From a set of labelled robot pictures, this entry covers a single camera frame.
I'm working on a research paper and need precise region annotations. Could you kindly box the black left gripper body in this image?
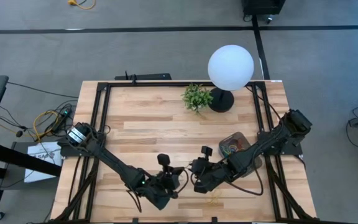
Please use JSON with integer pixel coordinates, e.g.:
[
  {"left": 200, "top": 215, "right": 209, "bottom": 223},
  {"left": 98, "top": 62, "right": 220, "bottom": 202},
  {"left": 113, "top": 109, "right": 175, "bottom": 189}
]
[{"left": 140, "top": 166, "right": 186, "bottom": 212}]

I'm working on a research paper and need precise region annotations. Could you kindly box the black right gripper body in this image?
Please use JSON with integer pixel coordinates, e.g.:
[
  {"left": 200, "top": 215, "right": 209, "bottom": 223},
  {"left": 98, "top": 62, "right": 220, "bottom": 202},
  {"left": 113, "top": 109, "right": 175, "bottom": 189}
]
[{"left": 190, "top": 156, "right": 235, "bottom": 194}]

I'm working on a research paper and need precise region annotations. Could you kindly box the clear plastic bin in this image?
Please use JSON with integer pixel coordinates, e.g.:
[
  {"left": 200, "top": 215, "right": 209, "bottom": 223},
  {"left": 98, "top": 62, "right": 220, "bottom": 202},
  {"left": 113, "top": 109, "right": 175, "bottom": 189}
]
[{"left": 218, "top": 131, "right": 263, "bottom": 179}]

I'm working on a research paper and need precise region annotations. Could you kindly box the small potted green plant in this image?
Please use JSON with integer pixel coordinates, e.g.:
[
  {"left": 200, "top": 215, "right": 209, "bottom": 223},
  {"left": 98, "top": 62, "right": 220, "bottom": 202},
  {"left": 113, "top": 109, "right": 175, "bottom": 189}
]
[{"left": 181, "top": 83, "right": 214, "bottom": 114}]

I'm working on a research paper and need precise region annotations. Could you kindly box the black box with antenna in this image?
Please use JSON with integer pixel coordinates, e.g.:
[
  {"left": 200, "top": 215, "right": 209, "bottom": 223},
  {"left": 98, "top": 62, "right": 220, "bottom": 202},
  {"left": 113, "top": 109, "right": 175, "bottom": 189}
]
[{"left": 114, "top": 70, "right": 173, "bottom": 81}]

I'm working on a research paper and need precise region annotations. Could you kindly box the white globe table lamp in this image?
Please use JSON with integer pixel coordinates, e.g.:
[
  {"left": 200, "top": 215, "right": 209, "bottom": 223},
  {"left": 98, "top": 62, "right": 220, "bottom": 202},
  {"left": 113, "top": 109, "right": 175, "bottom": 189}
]
[{"left": 207, "top": 44, "right": 255, "bottom": 113}]

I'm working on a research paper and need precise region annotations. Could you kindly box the black power strip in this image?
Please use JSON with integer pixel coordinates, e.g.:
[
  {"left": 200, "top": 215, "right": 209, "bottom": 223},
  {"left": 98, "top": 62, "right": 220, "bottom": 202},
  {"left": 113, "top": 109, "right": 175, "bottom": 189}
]
[{"left": 52, "top": 106, "right": 73, "bottom": 133}]

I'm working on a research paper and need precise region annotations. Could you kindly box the white printed cardboard box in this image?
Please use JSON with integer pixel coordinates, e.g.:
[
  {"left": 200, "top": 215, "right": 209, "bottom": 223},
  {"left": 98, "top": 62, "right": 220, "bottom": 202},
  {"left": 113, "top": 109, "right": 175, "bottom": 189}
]
[{"left": 23, "top": 141, "right": 63, "bottom": 184}]

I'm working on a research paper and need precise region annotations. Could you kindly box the black wheeled cart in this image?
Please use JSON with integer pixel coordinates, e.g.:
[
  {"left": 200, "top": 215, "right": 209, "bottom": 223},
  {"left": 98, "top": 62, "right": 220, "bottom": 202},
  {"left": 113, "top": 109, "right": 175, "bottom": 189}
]
[{"left": 242, "top": 0, "right": 287, "bottom": 24}]

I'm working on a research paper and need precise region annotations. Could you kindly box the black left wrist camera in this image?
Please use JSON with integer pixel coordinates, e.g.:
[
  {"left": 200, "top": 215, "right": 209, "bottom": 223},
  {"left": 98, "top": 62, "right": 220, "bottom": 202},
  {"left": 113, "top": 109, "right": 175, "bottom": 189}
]
[{"left": 157, "top": 152, "right": 171, "bottom": 167}]

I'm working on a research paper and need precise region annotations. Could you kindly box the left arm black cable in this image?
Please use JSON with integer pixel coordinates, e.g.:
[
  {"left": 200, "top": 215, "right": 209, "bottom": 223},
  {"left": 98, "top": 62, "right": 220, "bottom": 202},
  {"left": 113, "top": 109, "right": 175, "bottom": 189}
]
[{"left": 126, "top": 189, "right": 143, "bottom": 214}]

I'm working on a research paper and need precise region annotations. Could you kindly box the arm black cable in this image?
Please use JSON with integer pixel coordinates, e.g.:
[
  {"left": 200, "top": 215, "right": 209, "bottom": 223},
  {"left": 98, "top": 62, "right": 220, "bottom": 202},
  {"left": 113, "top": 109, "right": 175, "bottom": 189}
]
[
  {"left": 228, "top": 167, "right": 265, "bottom": 197},
  {"left": 126, "top": 189, "right": 143, "bottom": 214}
]

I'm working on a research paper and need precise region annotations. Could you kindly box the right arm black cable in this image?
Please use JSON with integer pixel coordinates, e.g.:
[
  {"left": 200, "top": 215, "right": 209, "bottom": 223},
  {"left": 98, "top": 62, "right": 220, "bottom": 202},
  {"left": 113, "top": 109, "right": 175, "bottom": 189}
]
[{"left": 228, "top": 167, "right": 265, "bottom": 197}]

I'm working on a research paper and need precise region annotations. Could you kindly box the thin black floor cable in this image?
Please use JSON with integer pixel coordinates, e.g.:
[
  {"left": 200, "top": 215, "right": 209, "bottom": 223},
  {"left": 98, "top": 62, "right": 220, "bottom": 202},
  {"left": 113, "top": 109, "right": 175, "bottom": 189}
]
[{"left": 6, "top": 81, "right": 79, "bottom": 100}]

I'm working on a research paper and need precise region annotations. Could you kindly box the yellow floor cable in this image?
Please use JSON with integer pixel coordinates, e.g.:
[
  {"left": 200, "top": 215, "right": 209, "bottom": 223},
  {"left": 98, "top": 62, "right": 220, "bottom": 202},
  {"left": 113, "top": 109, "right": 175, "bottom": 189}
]
[{"left": 68, "top": 0, "right": 96, "bottom": 11}]

